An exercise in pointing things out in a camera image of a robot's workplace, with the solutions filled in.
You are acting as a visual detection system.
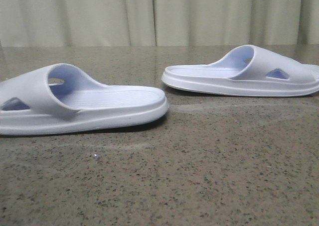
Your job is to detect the light blue slipper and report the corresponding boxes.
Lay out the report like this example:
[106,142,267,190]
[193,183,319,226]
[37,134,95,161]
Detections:
[161,45,319,97]
[0,63,168,135]

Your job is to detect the beige curtain backdrop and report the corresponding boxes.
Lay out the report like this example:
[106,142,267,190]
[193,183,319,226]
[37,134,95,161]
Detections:
[0,0,319,47]

